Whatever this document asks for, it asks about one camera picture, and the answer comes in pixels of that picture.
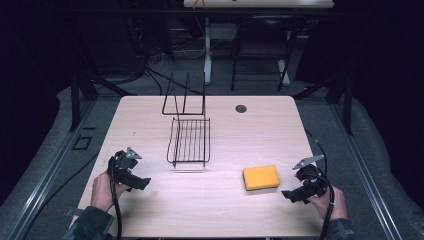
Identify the white desk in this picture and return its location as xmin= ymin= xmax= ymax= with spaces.
xmin=183 ymin=0 xmax=335 ymax=86

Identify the thin black cable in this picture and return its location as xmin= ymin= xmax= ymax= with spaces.
xmin=304 ymin=129 xmax=329 ymax=177

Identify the black chair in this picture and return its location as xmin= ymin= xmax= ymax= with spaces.
xmin=230 ymin=14 xmax=302 ymax=93

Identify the person's left hand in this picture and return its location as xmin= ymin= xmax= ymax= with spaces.
xmin=90 ymin=171 xmax=132 ymax=213

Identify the aluminium floor rail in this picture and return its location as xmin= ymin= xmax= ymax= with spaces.
xmin=328 ymin=102 xmax=405 ymax=240
xmin=5 ymin=99 xmax=98 ymax=240

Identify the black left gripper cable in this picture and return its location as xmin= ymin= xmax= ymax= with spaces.
xmin=109 ymin=156 xmax=124 ymax=240

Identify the black wire rack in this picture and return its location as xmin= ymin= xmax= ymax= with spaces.
xmin=161 ymin=71 xmax=212 ymax=169

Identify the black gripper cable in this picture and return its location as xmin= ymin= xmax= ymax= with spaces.
xmin=309 ymin=173 xmax=336 ymax=240
xmin=109 ymin=156 xmax=124 ymax=240

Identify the black metal stand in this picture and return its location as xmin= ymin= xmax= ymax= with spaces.
xmin=63 ymin=13 xmax=138 ymax=133
xmin=292 ymin=63 xmax=355 ymax=136

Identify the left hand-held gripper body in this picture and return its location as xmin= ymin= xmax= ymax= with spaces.
xmin=106 ymin=146 xmax=143 ymax=185

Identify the person's right hand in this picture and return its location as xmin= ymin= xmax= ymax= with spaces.
xmin=306 ymin=185 xmax=349 ymax=222

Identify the yellow sponge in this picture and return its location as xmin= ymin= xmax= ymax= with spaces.
xmin=242 ymin=164 xmax=281 ymax=192

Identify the black floor cable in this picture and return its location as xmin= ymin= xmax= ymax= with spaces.
xmin=19 ymin=151 xmax=101 ymax=240

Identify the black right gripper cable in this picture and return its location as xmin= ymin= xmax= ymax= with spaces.
xmin=309 ymin=173 xmax=336 ymax=240

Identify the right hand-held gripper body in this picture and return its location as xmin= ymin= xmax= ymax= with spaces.
xmin=292 ymin=154 xmax=330 ymax=201

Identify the bundle of floor cables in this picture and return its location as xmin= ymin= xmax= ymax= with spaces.
xmin=126 ymin=19 xmax=214 ymax=98

